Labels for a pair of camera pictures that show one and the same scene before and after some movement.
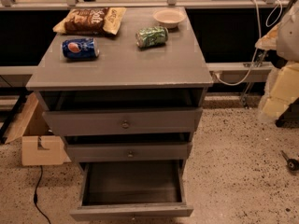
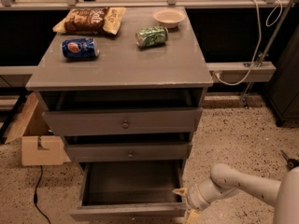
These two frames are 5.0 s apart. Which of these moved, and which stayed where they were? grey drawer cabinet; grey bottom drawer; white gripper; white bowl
Moved: white gripper
Stayed: white bowl; grey bottom drawer; grey drawer cabinet
